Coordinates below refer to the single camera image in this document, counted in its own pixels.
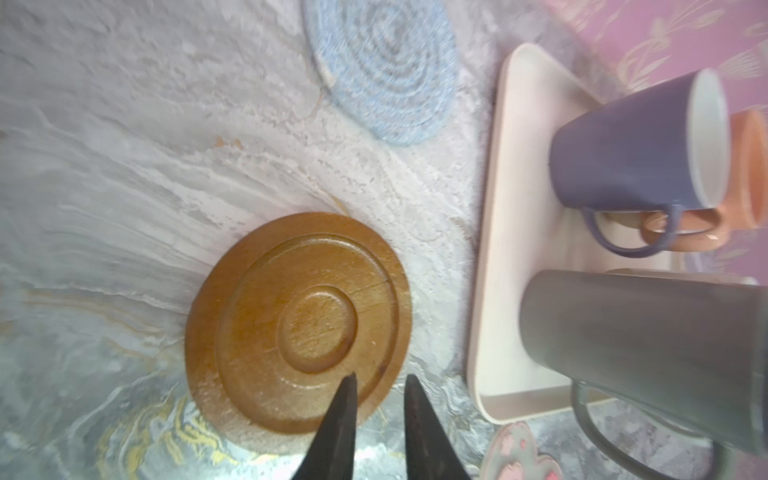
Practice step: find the grey ceramic mug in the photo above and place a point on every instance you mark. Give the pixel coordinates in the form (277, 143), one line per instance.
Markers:
(692, 352)

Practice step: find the brown round wooden coaster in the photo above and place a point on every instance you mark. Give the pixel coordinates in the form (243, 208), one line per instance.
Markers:
(283, 317)

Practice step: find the cream rectangular tray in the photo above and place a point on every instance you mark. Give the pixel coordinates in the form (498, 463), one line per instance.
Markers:
(525, 230)

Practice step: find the purple ceramic mug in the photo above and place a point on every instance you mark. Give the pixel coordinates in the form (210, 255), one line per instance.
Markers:
(664, 149)

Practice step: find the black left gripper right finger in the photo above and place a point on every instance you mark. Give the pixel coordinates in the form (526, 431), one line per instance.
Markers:
(429, 453)

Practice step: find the pink flower coaster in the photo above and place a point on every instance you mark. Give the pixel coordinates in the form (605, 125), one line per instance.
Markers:
(513, 454)

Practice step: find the blue woven round coaster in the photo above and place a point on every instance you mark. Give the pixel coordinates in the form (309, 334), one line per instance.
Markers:
(392, 66)

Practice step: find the orange ceramic mug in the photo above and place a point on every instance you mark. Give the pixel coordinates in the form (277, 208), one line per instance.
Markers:
(744, 206)

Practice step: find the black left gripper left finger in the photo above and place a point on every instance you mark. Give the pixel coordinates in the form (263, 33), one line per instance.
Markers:
(331, 453)

